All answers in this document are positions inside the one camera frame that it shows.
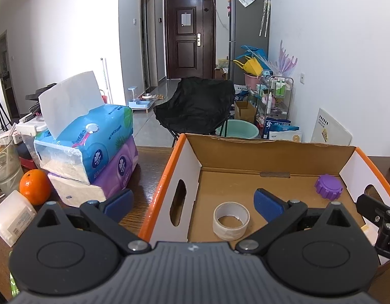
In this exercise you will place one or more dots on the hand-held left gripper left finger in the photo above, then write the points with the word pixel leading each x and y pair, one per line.
pixel 119 204

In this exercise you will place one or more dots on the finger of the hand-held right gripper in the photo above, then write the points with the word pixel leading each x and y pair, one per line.
pixel 369 205

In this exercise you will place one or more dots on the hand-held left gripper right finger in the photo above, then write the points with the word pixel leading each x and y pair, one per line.
pixel 268 205

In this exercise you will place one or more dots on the purple ridged cap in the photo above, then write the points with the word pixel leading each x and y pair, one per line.
pixel 328 186

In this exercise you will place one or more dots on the white tape roll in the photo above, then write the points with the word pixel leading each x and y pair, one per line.
pixel 220 228

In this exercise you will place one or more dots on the red and orange cardboard box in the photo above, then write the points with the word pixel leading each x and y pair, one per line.
pixel 245 155

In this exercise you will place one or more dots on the purple tissue pack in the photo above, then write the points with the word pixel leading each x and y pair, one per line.
pixel 119 167

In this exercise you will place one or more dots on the blue tissue pack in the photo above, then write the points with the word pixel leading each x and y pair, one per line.
pixel 96 145

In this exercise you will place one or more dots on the blue and white bag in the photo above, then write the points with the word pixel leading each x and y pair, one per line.
pixel 277 126

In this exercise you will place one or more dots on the green plastic basin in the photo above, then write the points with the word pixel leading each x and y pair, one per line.
pixel 237 129

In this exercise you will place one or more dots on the white flat board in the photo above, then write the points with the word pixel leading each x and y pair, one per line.
pixel 333 129

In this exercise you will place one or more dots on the orange fruit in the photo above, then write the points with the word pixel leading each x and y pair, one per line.
pixel 35 186

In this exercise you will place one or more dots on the small brown cardboard box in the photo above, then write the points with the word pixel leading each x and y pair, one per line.
pixel 245 111

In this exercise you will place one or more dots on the pet feeder bowl stand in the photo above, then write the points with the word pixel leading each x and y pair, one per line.
pixel 139 103

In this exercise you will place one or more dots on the clear plastic container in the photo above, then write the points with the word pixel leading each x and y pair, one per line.
pixel 11 218

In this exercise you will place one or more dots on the clear jar with white lid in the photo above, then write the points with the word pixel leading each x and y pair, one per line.
pixel 28 128

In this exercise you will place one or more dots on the clear glass cup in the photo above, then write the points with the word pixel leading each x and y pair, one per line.
pixel 4 171

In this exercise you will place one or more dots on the black folding chair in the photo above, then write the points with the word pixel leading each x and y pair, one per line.
pixel 195 107

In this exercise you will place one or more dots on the pink bucket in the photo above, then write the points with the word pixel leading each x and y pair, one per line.
pixel 252 80

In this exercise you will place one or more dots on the yellow plastic dustpan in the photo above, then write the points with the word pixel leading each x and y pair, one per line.
pixel 250 65

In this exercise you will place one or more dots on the dark brown door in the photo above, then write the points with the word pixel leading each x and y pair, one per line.
pixel 188 38

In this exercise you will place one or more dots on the grey refrigerator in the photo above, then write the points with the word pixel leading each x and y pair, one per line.
pixel 245 25

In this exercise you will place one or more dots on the folded clear umbrella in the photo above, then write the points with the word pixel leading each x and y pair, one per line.
pixel 265 12

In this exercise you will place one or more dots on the white wall socket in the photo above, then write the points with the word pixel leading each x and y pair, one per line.
pixel 302 77

